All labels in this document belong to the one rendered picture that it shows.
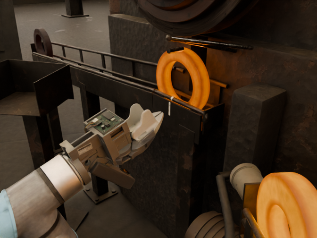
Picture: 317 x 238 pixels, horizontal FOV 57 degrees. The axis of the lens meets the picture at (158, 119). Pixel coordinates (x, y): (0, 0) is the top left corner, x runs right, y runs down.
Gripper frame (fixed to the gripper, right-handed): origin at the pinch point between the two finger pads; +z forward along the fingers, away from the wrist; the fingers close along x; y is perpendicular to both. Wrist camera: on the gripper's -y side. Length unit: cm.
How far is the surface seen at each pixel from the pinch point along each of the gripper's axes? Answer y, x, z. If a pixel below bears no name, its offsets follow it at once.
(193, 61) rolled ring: 2.7, 6.6, 18.2
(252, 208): -6.6, -24.4, -1.8
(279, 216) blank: -4.0, -29.3, -1.7
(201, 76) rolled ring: -0.5, 3.8, 17.5
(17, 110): -10, 57, -18
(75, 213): -71, 60, -21
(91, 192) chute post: -75, 68, -9
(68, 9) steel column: -141, 658, 239
